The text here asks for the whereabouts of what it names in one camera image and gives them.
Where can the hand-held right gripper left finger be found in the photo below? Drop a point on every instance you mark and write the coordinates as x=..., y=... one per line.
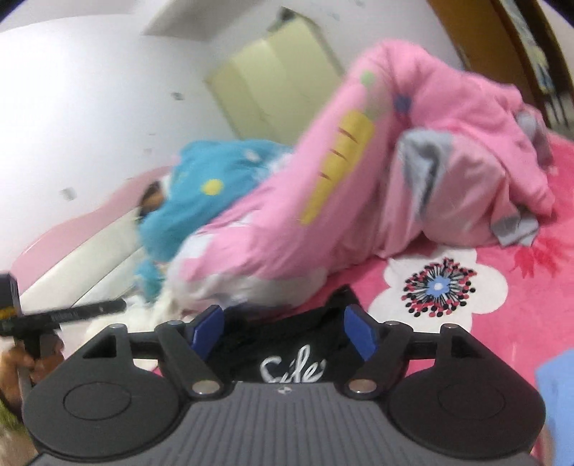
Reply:
x=206, y=329

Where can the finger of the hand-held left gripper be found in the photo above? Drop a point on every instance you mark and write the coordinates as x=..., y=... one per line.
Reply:
x=80, y=310

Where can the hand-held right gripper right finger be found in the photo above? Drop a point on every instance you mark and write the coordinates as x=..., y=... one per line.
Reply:
x=358, y=329

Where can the black shirt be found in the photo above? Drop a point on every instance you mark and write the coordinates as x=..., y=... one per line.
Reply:
x=291, y=349

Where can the person's left hand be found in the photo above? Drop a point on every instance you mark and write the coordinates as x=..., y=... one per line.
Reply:
x=11, y=372

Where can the pink white bed headboard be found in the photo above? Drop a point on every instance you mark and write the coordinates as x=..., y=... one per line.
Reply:
x=67, y=251

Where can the person's light fleece clothing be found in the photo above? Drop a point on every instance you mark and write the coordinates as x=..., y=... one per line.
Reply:
x=9, y=421

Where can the pink floral blanket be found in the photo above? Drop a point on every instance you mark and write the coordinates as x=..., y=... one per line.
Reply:
x=515, y=313

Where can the light blue folded garment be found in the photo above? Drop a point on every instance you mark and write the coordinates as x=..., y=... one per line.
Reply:
x=556, y=403

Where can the pink carrot-print quilt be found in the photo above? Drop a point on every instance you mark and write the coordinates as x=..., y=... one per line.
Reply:
x=448, y=134

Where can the light green wardrobe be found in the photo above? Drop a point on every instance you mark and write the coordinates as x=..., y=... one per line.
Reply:
x=278, y=76

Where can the dark wooden door frame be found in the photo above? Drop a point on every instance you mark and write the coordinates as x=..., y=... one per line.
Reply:
x=529, y=53

